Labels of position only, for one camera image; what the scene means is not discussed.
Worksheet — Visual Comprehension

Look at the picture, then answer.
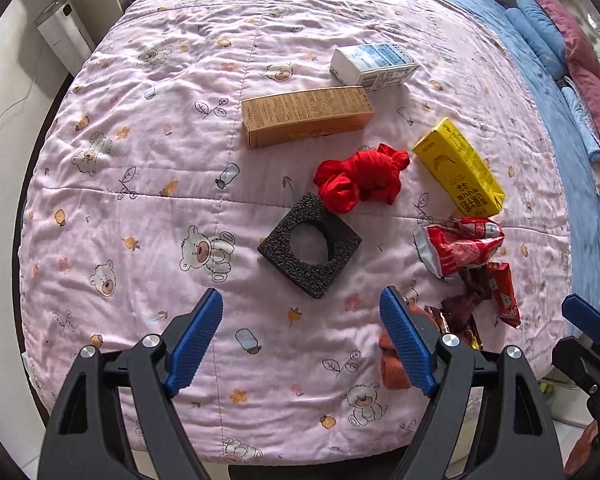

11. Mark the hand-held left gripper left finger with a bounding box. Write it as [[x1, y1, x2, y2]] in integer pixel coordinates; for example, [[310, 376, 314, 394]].
[[37, 287, 224, 480]]

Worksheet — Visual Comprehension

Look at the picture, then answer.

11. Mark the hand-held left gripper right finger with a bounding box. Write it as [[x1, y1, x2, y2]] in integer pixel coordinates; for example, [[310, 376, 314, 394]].
[[378, 285, 566, 480]]

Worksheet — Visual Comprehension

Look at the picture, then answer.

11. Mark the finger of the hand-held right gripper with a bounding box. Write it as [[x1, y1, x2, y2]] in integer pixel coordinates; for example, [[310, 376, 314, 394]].
[[551, 337, 600, 441], [561, 294, 600, 356]]

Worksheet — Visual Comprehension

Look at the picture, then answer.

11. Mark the orange cloth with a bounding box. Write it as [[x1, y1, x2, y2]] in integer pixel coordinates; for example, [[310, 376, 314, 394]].
[[377, 305, 441, 391]]

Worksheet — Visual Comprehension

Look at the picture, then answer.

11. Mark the brown and gold wrapper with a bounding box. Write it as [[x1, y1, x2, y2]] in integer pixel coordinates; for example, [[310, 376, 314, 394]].
[[425, 305, 483, 351]]

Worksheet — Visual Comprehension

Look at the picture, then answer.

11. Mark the dark maroon wrapper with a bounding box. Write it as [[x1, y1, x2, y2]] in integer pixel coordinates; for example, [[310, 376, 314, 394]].
[[440, 270, 491, 333]]

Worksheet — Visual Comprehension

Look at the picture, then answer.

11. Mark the red candy wrapper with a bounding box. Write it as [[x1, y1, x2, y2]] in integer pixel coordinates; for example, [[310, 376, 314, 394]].
[[485, 261, 522, 329]]

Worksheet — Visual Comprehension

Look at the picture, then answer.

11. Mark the red snack bag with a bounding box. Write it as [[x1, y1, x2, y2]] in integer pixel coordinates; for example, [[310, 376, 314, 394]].
[[413, 217, 506, 279]]

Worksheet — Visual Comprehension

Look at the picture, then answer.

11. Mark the black foam square with hole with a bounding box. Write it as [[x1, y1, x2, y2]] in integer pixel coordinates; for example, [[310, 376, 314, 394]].
[[257, 192, 364, 300]]

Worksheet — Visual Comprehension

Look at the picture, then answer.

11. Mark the red cloth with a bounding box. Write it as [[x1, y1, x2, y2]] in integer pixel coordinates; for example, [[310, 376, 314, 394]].
[[313, 143, 411, 213]]

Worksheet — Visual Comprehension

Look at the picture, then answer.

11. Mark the tan cardboard box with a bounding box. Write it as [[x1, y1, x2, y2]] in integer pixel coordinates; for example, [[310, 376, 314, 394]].
[[241, 86, 376, 149]]

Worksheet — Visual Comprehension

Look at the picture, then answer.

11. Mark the pink bear-print blanket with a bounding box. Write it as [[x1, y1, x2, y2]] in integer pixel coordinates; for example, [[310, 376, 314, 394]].
[[12, 0, 576, 466]]

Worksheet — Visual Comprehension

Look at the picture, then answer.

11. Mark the yellow drink carton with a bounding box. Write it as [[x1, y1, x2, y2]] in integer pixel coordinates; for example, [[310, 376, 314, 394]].
[[412, 117, 507, 217]]

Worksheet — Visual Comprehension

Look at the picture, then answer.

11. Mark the folded blue cloth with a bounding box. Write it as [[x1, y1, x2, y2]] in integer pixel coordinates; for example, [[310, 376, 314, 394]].
[[560, 85, 600, 166]]

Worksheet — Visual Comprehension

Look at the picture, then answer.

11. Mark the blue blanket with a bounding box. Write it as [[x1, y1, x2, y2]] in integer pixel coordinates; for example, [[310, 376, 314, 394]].
[[340, 0, 600, 341]]

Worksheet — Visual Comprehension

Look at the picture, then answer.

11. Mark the white and blue carton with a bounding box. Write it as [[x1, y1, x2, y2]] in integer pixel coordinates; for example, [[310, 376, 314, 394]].
[[330, 43, 420, 92]]

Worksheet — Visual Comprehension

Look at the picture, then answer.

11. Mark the blue pillow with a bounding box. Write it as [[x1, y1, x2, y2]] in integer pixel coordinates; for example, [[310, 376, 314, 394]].
[[502, 0, 576, 81]]

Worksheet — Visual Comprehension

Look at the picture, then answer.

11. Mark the white air purifier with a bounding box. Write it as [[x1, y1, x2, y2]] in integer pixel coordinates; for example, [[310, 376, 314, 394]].
[[34, 0, 95, 78]]

